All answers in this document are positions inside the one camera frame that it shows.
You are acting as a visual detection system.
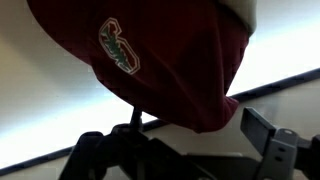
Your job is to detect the black window blind bottom rail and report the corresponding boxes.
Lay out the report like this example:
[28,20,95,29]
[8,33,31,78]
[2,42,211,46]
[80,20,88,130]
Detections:
[0,68,320,176]

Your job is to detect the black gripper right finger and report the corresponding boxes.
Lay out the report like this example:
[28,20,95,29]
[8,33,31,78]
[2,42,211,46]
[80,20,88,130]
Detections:
[240,107,320,180]

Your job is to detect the red baseball cap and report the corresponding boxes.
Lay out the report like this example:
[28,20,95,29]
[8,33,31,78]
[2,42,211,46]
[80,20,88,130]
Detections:
[27,0,257,133]

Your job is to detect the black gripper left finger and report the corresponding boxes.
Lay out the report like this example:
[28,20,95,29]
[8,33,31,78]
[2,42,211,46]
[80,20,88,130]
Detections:
[58,107,214,180]

